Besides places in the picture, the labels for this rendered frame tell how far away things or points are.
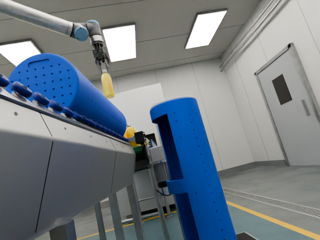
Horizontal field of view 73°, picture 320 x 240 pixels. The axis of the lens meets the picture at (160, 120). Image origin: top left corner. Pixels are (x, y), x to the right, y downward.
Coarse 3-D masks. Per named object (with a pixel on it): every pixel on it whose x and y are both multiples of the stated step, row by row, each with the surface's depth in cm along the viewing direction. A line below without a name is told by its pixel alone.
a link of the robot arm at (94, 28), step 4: (88, 20) 152; (92, 20) 152; (88, 24) 150; (92, 24) 152; (96, 24) 153; (88, 28) 150; (92, 28) 151; (96, 28) 152; (92, 32) 151; (96, 32) 151; (100, 32) 154
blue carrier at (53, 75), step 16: (32, 64) 82; (48, 64) 81; (64, 64) 81; (16, 80) 80; (32, 80) 80; (48, 80) 80; (64, 80) 79; (80, 80) 81; (48, 96) 79; (64, 96) 78; (80, 96) 81; (96, 96) 98; (80, 112) 86; (96, 112) 99; (112, 112) 124; (112, 128) 131
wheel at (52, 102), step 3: (51, 102) 63; (54, 102) 63; (57, 102) 65; (51, 105) 63; (54, 105) 63; (57, 105) 64; (60, 105) 67; (54, 108) 63; (57, 108) 64; (60, 108) 64; (60, 111) 66
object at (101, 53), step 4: (96, 44) 149; (100, 44) 154; (96, 48) 152; (100, 48) 154; (96, 52) 149; (100, 52) 149; (104, 52) 153; (96, 56) 149; (100, 56) 149; (104, 56) 150; (100, 60) 155
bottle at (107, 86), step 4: (104, 72) 153; (104, 76) 150; (108, 76) 151; (104, 80) 150; (108, 80) 150; (104, 84) 149; (108, 84) 149; (112, 84) 153; (104, 88) 149; (108, 88) 149; (112, 88) 151; (104, 92) 149; (108, 92) 148; (112, 92) 149; (108, 96) 150; (112, 96) 152
